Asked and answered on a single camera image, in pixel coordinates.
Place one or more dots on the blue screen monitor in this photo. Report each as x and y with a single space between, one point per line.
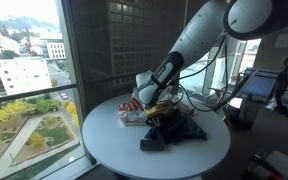
260 85

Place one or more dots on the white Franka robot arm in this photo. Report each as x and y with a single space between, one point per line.
200 36

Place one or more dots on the white paper notice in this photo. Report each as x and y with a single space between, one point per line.
283 40

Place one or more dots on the grey window railing bar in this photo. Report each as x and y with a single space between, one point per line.
34 93

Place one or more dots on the red white plastic bag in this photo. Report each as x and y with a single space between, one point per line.
130 111

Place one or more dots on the yellow wrist camera mount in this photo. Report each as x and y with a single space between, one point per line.
159 109

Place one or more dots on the dark mesh window blind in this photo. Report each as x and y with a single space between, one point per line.
117 40

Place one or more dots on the brown crumpled snack bag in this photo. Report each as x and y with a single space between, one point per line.
185 108

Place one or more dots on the red black bar clamp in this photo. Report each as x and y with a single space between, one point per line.
262 163

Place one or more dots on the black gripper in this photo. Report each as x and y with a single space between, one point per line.
157 117

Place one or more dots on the grey window mullion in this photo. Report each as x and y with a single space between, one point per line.
74 66

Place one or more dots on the dark blue shirt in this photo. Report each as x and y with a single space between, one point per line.
180 128

